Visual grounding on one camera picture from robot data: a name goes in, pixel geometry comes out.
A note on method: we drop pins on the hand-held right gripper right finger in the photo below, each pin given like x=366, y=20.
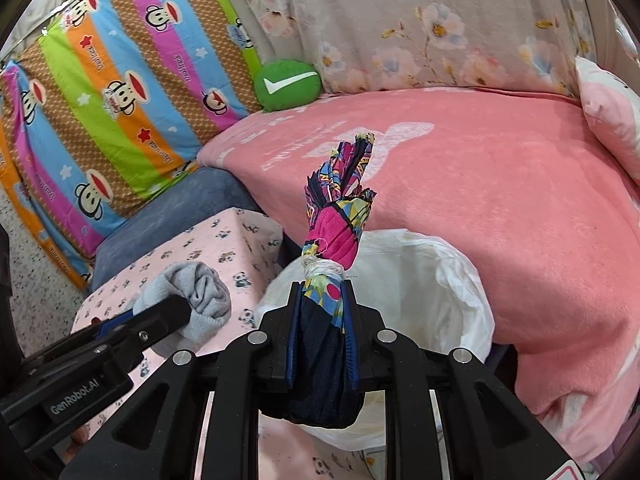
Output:
x=351, y=340

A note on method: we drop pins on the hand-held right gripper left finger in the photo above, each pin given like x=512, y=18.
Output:
x=294, y=340

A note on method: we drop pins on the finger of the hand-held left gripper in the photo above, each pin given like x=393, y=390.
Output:
x=160, y=322
x=116, y=323

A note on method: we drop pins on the grey sock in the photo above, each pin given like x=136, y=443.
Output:
x=205, y=295

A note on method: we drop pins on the waste bin with white liner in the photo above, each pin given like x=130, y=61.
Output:
x=425, y=285

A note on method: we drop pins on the colourful patterned cloth bundle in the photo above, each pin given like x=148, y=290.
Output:
x=335, y=230

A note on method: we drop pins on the pink panda print tablecloth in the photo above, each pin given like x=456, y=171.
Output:
x=210, y=245

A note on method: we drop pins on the blue-grey cushion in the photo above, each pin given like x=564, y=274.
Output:
x=165, y=210

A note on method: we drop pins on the pink fleece blanket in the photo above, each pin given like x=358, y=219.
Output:
x=500, y=210

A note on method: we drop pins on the colourful striped monkey pillow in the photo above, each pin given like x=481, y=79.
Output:
x=125, y=110

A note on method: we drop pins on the green round cushion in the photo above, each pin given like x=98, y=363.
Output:
x=287, y=87

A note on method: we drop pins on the floral beige pillow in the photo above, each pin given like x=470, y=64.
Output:
x=400, y=10

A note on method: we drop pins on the pink pillow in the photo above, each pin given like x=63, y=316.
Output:
x=610, y=105

